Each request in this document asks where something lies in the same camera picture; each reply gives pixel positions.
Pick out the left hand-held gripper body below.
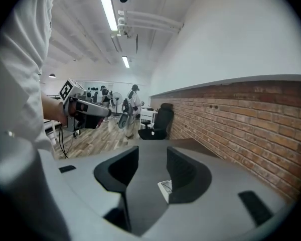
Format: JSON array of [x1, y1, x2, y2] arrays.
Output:
[[59, 78, 113, 133]]

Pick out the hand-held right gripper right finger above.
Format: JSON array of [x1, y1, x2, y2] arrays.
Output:
[[166, 146, 212, 205]]

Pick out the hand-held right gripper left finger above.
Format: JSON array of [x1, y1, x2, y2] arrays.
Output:
[[94, 146, 140, 232]]

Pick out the white tray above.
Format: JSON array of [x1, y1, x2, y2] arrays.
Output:
[[157, 180, 174, 204]]

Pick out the person's left forearm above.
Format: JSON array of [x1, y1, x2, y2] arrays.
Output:
[[41, 90, 68, 127]]

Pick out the standing fan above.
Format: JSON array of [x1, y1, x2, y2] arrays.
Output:
[[112, 92, 123, 116]]

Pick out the person's white shirt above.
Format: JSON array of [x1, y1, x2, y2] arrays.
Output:
[[0, 0, 63, 153]]

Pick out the black office chair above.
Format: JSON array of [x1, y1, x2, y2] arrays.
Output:
[[137, 103, 175, 141]]

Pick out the white work tables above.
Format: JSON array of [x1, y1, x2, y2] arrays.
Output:
[[139, 108, 159, 130]]

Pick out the white ceiling pipes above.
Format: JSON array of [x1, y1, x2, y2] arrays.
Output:
[[117, 9, 184, 35]]

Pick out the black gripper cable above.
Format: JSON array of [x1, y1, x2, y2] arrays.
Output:
[[58, 127, 77, 160]]

